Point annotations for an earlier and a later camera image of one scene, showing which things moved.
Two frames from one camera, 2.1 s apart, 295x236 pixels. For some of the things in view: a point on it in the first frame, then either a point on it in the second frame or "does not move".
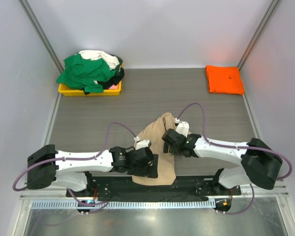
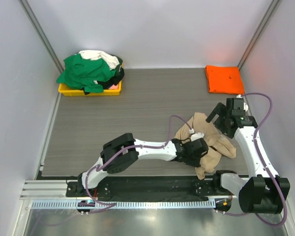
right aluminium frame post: (271, 8) does not move
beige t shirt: (154, 132) -> (218, 144)
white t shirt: (111, 61) does not move
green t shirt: (85, 73) does not move
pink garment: (113, 87) does not move
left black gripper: (151, 172) -> (195, 162)
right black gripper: (173, 151) -> (221, 109)
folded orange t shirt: (224, 79) does not move
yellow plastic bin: (66, 91) does not move
